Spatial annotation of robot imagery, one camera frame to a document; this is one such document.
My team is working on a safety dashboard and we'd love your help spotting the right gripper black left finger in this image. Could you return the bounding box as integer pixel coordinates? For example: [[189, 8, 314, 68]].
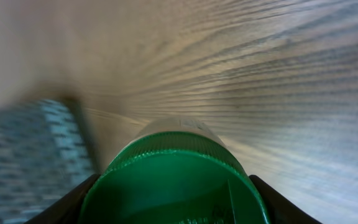
[[25, 174, 100, 224]]

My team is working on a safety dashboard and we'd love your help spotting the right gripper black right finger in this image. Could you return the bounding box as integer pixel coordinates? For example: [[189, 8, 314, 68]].
[[249, 175, 321, 224]]

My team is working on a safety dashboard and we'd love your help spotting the green lid jar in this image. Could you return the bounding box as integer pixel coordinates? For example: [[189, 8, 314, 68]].
[[78, 118, 270, 223]]

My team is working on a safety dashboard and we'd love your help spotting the grey plastic mesh basket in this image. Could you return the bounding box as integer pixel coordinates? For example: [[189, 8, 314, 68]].
[[0, 100, 98, 223]]

